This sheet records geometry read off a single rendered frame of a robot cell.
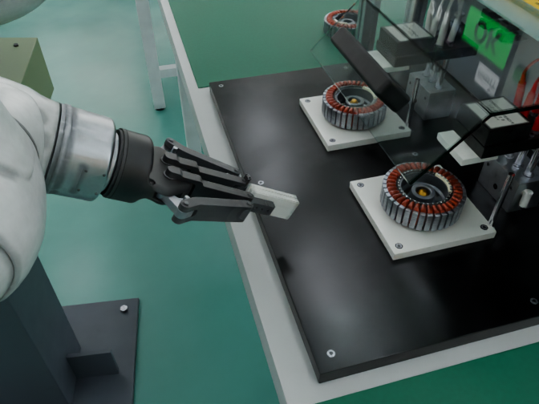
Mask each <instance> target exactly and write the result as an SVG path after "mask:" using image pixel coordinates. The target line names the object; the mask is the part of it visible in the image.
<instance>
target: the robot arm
mask: <svg viewBox="0 0 539 404"><path fill-rule="evenodd" d="M45 1H46V0H0V26H1V25H3V24H6V23H8V22H12V21H14V20H16V19H18V18H21V17H23V16H25V15H27V14H29V13H30V12H32V11H33V10H35V9H36V8H38V7H39V6H40V5H41V4H42V3H43V2H45ZM227 173H228V174H227ZM240 173H241V172H240V170H239V169H237V168H235V167H233V166H230V165H228V164H225V163H223V162H221V161H219V160H215V159H214V158H211V157H209V156H206V155H204V154H201V153H200V152H198V151H194V150H193V149H190V148H188V147H185V146H184V145H182V144H180V143H178V142H177V141H175V140H174V139H172V138H167V139H166V140H165V142H164V145H163V146H162V147H157V146H154V145H153V142H152V139H151V138H150V137H149V136H147V135H143V134H140V133H137V132H134V131H129V130H126V129H123V128H119V129H117V130H116V125H115V123H114V121H113V119H111V118H109V117H107V116H103V115H99V114H96V113H93V112H90V111H85V110H82V109H79V108H77V107H73V106H71V105H69V104H66V103H65V104H63V103H59V102H56V101H54V100H52V99H48V98H47V97H45V96H43V95H40V94H39V93H38V92H36V91H34V90H33V89H31V88H29V87H27V86H25V85H22V84H20V83H16V82H15V81H12V80H9V79H6V78H3V77H1V76H0V302H1V301H4V300H5V299H7V298H8V296H9V295H11V294H12V292H13V291H15V290H16V289H17V287H19V286H20V284H21V283H22V282H23V280H24V279H25V278H26V276H27V274H28V273H29V271H30V270H31V268H32V266H33V264H34V262H35V260H36V258H37V256H38V254H39V250H40V248H41V245H42V242H43V237H44V233H45V227H46V219H47V194H55V195H60V196H66V197H70V198H75V199H79V200H86V201H93V200H95V199H96V198H97V197H98V196H99V194H101V195H102V196H103V197H104V198H108V199H112V200H119V201H123V202H127V203H135V202H136V201H137V200H141V199H148V200H151V201H153V202H155V203H156V204H160V205H167V206H168V207H169V208H170V210H171V211H172V212H173V213H174V214H173V216H172V222H174V223H175V224H183V223H186V222H189V221H191V220H193V221H217V222H243V221H244V220H245V218H246V217H247V216H248V214H249V212H255V213H259V214H263V215H266V216H276V217H279V218H283V219H287V220H288V219H289V218H290V216H291V215H292V213H293V212H294V210H295V209H296V207H297V206H298V205H299V202H298V199H297V197H296V196H295V195H292V194H289V193H285V192H280V191H277V190H273V189H271V188H265V187H262V186H259V185H256V184H250V183H249V182H250V180H251V179H252V178H251V176H250V175H249V174H247V173H246V174H245V175H244V177H243V178H242V177H240V176H239V175H240Z"/></svg>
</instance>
